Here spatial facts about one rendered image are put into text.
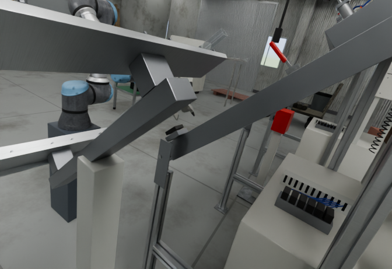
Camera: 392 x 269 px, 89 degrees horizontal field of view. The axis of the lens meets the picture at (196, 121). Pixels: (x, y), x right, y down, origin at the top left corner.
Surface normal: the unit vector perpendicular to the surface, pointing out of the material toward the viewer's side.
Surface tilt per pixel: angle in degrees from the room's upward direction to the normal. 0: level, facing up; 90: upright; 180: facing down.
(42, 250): 0
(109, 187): 90
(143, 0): 90
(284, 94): 90
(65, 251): 0
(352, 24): 90
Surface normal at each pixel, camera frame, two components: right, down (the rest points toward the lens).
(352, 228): -0.57, 0.16
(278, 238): 0.20, -0.92
